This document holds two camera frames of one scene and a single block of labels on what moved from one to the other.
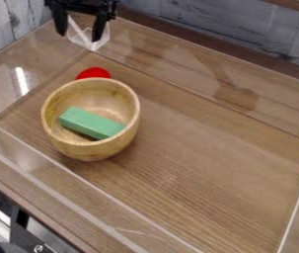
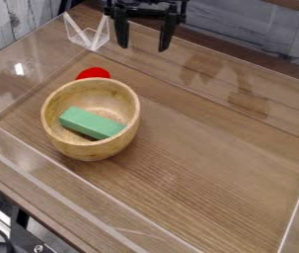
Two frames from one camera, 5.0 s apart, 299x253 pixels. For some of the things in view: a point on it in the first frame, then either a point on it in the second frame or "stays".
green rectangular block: (89, 123) stays
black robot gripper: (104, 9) to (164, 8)
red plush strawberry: (93, 72) stays
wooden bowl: (102, 96) stays
